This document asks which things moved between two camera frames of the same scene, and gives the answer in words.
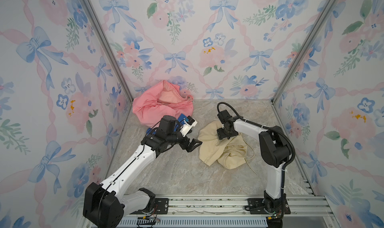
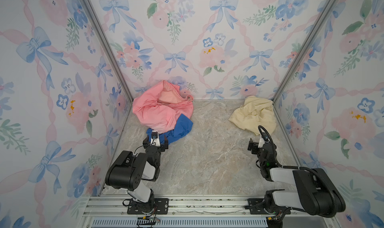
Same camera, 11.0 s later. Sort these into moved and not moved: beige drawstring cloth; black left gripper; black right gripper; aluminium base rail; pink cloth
Moved: black right gripper; black left gripper; beige drawstring cloth
Not moved: pink cloth; aluminium base rail
